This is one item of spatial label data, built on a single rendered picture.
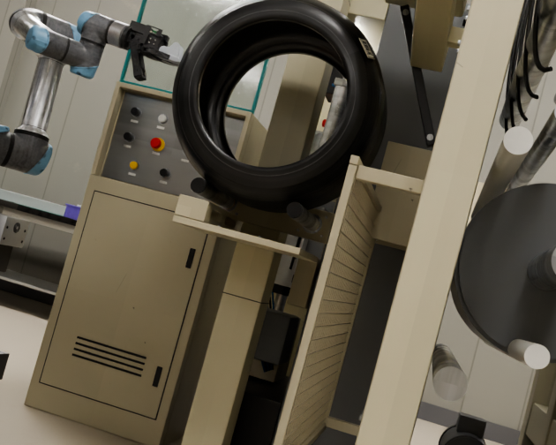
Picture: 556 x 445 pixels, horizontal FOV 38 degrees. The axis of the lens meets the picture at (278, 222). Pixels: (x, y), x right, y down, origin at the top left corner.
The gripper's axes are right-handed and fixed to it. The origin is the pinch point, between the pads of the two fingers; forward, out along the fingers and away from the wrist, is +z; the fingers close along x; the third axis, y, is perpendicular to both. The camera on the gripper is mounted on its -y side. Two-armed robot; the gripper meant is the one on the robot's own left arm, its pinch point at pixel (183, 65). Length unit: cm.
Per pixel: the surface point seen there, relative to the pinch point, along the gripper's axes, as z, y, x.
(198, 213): 24.2, -38.6, -8.6
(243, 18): 16.3, 15.4, -12.7
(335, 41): 42.9, 17.7, -12.8
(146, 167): -26, -29, 69
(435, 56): 66, 31, 13
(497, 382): 152, -67, 371
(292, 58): 22.2, 19.3, 28.3
